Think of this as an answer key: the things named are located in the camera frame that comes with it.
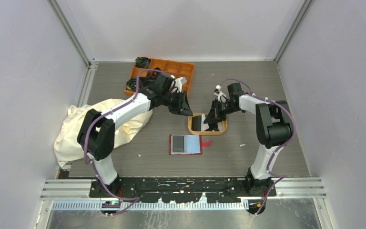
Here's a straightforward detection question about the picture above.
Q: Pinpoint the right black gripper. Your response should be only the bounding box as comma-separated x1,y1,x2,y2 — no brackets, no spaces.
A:
204,99,239,125

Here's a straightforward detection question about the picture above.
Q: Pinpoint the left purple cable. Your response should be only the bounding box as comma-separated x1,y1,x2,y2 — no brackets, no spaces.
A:
83,69,173,216

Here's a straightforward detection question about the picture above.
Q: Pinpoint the dark rolled belt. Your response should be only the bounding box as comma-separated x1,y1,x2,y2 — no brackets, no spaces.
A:
135,57,151,69
147,67,162,80

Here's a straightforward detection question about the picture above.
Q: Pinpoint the orange compartment organizer tray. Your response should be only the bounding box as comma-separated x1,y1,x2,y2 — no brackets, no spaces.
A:
124,58,195,97

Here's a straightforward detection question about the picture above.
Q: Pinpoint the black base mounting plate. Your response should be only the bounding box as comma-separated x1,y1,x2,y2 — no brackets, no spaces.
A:
90,176,277,205

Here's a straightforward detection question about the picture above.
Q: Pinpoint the large black rolled belt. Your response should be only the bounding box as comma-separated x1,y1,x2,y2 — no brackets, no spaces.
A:
138,78,159,94

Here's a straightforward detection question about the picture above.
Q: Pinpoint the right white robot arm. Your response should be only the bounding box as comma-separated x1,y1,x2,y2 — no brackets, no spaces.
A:
203,83,296,196

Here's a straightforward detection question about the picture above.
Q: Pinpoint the dark rolled belt top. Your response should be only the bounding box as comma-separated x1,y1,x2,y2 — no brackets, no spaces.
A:
135,57,151,69

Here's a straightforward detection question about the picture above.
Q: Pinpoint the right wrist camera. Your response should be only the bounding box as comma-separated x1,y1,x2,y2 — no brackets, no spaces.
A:
214,84,227,103

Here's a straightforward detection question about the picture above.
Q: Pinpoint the cream cloth bag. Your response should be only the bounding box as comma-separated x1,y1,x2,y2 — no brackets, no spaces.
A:
54,99,153,167

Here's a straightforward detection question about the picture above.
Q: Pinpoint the dark rolled belt middle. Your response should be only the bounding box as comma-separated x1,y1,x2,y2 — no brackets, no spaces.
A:
147,67,162,80

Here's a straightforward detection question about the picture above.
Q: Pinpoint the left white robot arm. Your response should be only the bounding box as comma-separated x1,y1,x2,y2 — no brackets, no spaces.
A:
77,73,193,198

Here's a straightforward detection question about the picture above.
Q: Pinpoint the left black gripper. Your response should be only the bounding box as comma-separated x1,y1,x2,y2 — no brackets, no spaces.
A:
162,89,193,116

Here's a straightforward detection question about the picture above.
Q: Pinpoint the tan oval tray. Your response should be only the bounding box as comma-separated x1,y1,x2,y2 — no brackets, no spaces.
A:
187,114,227,135

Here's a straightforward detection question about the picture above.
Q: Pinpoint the red card holder wallet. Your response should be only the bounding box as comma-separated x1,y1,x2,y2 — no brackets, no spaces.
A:
169,135,212,156

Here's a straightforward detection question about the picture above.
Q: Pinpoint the white credit card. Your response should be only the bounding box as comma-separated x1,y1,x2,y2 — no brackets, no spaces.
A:
201,114,211,132

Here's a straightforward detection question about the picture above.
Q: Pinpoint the green rolled belt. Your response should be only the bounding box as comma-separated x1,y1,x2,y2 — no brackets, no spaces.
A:
126,77,137,91

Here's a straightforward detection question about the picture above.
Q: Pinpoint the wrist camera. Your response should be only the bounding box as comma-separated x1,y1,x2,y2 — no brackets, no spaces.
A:
214,84,227,103
170,77,187,93

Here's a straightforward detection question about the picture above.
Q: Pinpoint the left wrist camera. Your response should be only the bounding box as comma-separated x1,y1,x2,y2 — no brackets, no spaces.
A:
170,77,187,93

